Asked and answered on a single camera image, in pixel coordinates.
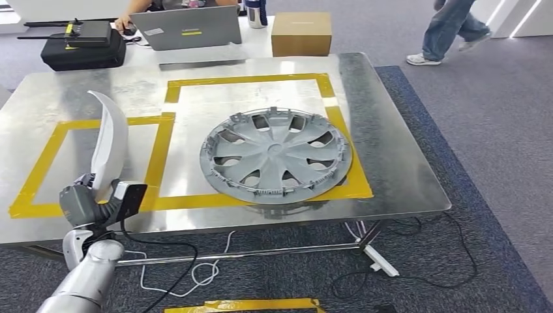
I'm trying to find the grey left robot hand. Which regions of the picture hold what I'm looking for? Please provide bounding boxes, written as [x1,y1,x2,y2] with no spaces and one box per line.
[59,172,122,228]

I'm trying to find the white curved car trim part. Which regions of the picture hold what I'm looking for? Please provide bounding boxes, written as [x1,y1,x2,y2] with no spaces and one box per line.
[86,90,130,203]

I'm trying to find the stainless steel workbench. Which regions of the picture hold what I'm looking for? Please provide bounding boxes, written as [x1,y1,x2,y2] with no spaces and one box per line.
[0,52,453,269]

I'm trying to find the black carrying case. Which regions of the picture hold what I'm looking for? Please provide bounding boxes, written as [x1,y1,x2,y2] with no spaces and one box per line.
[40,29,127,72]

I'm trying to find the black radio controller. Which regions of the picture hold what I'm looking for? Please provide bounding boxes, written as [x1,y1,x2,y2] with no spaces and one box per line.
[17,18,113,49]

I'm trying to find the person at laptop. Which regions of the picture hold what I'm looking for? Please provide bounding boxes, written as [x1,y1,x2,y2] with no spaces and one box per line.
[113,0,239,34]

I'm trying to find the grey plastic wheel hubcap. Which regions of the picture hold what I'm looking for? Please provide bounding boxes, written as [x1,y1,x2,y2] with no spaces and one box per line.
[199,106,353,205]

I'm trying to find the grey laptop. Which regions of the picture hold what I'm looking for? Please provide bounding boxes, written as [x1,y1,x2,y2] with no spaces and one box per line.
[128,5,243,52]

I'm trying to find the steel tumbler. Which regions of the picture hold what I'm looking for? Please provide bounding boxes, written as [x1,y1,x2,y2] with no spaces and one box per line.
[243,0,269,29]

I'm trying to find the brown cardboard box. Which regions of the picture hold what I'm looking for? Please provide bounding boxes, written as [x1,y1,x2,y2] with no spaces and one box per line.
[271,11,333,58]

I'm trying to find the white power strip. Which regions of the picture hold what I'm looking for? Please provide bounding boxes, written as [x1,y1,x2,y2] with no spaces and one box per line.
[362,243,401,278]

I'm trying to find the walking person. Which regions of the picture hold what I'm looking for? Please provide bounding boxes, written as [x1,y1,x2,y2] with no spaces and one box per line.
[405,0,493,67]

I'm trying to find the white lit display plinth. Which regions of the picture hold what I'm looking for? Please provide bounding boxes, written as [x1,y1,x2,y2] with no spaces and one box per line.
[468,0,553,39]

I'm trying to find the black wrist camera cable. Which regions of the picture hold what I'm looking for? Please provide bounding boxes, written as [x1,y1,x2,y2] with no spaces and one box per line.
[119,218,199,313]

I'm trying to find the white floor cable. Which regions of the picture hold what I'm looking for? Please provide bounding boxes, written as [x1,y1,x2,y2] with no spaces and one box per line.
[125,230,237,299]

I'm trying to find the black floor cable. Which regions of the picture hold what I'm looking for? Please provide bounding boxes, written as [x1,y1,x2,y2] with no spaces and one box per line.
[330,211,479,299]

